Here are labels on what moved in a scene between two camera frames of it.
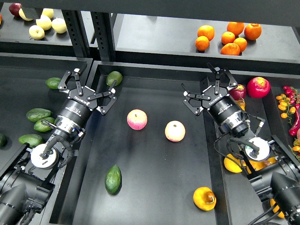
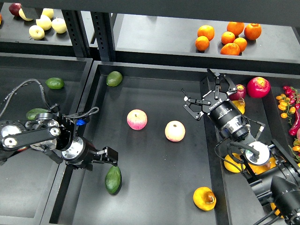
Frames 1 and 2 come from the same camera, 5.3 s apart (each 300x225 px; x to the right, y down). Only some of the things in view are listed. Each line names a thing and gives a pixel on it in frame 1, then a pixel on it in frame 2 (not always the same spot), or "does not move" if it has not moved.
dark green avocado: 113,179 does not move
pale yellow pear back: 48,11 does not move
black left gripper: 77,108 to 81,155
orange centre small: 227,37 does not move
